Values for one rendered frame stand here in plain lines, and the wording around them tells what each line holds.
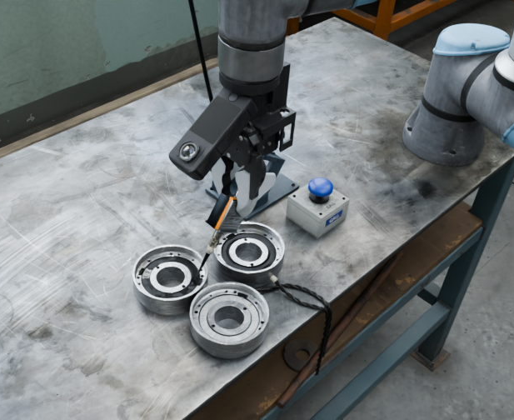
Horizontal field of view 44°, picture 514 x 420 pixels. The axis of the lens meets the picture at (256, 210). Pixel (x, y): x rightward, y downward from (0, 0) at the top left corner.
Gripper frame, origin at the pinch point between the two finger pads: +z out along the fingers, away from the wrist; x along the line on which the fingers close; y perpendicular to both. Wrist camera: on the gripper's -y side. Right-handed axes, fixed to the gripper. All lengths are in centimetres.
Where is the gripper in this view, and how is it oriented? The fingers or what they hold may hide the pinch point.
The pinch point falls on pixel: (232, 206)
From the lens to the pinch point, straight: 86.5
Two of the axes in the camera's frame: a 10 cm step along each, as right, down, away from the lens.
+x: -7.1, -5.0, 5.0
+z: -0.5, 7.4, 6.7
